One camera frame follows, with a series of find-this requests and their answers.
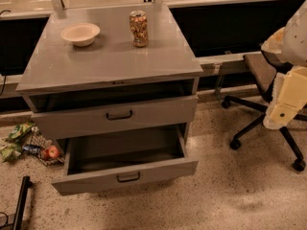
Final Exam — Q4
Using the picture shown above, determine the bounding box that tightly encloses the grey drawer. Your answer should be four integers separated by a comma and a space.
33, 95, 198, 140
52, 125, 198, 196

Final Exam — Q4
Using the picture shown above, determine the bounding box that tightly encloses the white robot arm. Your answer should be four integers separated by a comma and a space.
261, 1, 307, 129

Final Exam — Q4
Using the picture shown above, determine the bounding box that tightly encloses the grey drawer cabinet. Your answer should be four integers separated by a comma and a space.
15, 3, 204, 165

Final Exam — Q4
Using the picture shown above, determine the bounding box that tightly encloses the orange patterned drink can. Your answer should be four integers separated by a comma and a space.
130, 11, 148, 47

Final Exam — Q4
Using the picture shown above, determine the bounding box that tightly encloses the white bowl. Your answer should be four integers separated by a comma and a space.
60, 23, 100, 47

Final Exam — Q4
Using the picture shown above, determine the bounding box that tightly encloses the red apple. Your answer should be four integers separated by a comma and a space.
42, 146, 60, 160

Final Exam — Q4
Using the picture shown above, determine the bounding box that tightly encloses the blue snack packet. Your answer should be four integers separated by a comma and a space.
22, 144, 41, 155

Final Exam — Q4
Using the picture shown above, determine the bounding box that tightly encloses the green chip bag upper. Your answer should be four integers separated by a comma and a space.
7, 122, 35, 142

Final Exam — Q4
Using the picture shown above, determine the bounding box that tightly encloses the green chip bag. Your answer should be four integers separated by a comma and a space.
0, 144, 22, 162
7, 122, 35, 142

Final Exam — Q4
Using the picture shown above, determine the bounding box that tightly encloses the green chip bag lower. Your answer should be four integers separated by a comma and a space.
0, 144, 22, 162

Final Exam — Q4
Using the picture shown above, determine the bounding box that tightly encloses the black metal stand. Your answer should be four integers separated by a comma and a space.
0, 175, 33, 230

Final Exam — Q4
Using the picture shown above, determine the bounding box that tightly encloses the wire mesh basket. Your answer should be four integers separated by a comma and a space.
27, 126, 64, 167

